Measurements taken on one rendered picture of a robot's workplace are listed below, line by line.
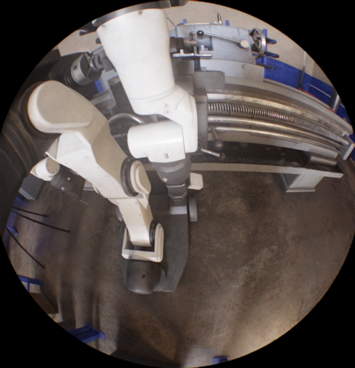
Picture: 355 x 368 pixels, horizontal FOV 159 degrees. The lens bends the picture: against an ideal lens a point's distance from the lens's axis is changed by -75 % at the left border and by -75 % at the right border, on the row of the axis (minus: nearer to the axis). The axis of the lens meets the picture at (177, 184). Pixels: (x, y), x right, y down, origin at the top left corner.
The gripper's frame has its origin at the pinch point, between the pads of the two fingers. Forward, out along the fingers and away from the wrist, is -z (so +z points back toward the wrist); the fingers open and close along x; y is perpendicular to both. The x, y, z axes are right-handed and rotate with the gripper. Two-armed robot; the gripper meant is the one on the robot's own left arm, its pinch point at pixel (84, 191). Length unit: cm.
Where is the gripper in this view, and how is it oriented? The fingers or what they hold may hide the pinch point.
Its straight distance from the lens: 64.7
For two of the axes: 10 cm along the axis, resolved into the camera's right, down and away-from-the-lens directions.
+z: -1.2, -4.0, -9.1
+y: -9.9, 0.7, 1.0
